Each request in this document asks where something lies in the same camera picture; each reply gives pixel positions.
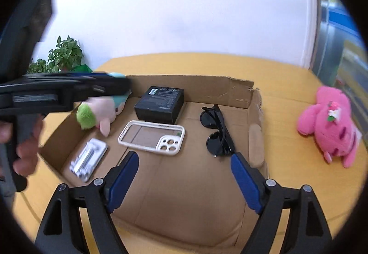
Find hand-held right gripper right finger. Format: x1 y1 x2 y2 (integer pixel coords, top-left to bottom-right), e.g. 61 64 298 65
230 153 333 254

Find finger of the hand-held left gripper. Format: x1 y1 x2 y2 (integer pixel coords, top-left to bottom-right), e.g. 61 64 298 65
29 71 125 84
72 77 133 105

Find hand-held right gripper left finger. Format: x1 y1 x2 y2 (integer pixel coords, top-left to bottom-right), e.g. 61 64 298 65
34 151 140 254

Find teal and pink plush toy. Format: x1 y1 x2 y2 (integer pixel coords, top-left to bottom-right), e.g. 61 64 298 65
76 71 133 138

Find black product box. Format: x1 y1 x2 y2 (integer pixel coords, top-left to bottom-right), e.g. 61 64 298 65
134 86 185 125

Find brown cardboard box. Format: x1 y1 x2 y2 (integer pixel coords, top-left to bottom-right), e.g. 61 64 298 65
39 74 265 247

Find person's left hand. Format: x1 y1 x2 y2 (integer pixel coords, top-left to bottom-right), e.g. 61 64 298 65
0 116 45 177

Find green potted plant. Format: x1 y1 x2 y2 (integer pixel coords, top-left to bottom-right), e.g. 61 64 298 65
47 35 84 72
27 58 49 74

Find white battery pack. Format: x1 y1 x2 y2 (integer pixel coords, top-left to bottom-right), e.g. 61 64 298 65
69 139 108 182

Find black sunglasses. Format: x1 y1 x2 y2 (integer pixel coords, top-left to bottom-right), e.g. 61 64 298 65
200 104 236 157

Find white phone case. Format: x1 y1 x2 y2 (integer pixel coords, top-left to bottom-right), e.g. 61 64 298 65
118 120 186 154

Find glass door with blue stripe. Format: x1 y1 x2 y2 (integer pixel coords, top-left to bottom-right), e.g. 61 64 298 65
312 0 368 90

